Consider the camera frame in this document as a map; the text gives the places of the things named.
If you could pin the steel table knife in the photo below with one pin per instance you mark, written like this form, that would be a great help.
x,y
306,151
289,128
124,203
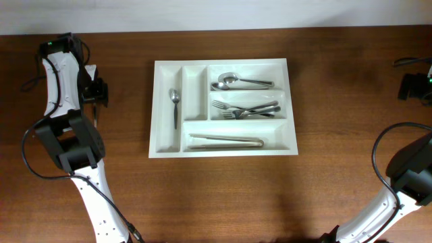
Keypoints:
x,y
226,142

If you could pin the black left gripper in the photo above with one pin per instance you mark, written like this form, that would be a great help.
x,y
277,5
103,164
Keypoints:
x,y
100,92

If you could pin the small steel teaspoon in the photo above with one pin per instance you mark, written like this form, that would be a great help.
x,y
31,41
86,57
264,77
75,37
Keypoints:
x,y
95,114
175,98

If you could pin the steel fork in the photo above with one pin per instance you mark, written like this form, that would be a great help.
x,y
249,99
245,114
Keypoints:
x,y
241,114
226,106
263,106

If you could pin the steel tablespoon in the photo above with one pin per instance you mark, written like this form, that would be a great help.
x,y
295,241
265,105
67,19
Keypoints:
x,y
225,87
230,77

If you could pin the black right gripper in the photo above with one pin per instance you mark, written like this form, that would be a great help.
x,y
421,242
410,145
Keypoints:
x,y
408,86

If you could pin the white plastic cutlery tray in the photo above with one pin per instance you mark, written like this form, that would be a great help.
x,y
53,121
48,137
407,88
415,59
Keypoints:
x,y
196,115

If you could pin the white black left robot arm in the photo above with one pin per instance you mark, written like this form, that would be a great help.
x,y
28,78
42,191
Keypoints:
x,y
71,139

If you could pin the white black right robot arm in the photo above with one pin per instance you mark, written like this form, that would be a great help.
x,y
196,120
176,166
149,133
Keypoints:
x,y
406,188

